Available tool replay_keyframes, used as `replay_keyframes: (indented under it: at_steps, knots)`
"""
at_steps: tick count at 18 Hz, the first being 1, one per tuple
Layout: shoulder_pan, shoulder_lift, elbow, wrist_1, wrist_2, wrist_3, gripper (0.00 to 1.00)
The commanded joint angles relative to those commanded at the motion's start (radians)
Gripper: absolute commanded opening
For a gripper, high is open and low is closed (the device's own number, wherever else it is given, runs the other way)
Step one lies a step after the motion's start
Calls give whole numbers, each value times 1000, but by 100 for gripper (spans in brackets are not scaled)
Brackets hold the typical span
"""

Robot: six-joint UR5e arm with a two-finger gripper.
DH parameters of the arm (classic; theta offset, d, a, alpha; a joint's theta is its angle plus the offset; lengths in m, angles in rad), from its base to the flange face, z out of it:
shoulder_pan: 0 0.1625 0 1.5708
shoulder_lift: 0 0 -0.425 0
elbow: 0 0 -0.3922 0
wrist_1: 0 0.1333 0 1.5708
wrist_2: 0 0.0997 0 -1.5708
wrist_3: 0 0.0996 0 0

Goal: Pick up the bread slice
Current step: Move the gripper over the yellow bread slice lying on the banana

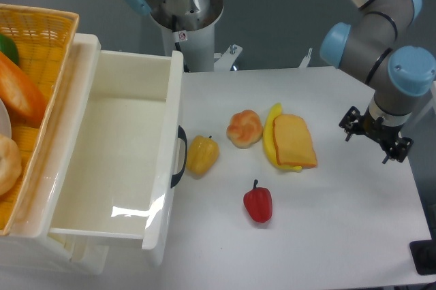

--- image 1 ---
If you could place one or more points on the yellow banana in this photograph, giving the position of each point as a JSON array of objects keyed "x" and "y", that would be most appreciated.
[{"x": 268, "y": 142}]

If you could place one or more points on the yellow wicker basket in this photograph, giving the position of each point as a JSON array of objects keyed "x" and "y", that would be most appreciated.
[{"x": 43, "y": 38}]

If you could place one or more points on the yellow bell pepper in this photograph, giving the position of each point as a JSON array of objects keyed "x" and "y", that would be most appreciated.
[{"x": 202, "y": 155}]

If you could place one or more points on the white plate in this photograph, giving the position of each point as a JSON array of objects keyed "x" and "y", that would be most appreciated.
[{"x": 5, "y": 124}]

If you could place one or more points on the white mounting bracket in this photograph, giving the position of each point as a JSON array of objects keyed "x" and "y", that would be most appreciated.
[{"x": 226, "y": 61}]

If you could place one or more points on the red bell pepper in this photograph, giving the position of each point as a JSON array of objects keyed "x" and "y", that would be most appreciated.
[{"x": 258, "y": 203}]

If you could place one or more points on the black device at edge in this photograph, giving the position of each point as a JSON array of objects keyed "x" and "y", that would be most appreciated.
[{"x": 423, "y": 254}]

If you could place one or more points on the toast bread slice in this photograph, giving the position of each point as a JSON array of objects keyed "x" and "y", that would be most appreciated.
[{"x": 293, "y": 142}]

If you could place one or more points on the beige bagel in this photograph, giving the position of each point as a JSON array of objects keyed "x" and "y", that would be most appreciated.
[{"x": 11, "y": 164}]

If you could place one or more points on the green pepper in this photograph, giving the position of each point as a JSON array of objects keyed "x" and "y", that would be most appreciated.
[{"x": 9, "y": 49}]

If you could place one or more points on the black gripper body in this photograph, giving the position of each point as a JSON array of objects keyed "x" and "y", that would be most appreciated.
[{"x": 374, "y": 129}]

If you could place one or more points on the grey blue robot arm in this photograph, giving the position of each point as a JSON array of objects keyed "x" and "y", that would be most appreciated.
[{"x": 398, "y": 77}]

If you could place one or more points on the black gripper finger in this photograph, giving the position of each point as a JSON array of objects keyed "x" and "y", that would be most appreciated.
[
  {"x": 396, "y": 149},
  {"x": 350, "y": 123}
]

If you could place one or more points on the white drawer cabinet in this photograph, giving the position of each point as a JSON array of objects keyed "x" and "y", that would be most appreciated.
[{"x": 31, "y": 243}]

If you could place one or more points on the white plastic drawer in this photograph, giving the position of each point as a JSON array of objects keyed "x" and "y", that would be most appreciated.
[{"x": 117, "y": 189}]

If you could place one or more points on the round bread roll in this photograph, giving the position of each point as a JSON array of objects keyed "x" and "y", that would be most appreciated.
[{"x": 245, "y": 129}]

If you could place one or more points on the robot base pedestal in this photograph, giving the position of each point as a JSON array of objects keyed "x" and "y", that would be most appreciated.
[{"x": 187, "y": 26}]

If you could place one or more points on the orange baguette loaf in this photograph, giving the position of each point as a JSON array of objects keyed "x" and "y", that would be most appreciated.
[{"x": 20, "y": 94}]

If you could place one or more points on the black drawer handle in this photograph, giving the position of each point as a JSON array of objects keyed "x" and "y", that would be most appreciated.
[{"x": 181, "y": 157}]

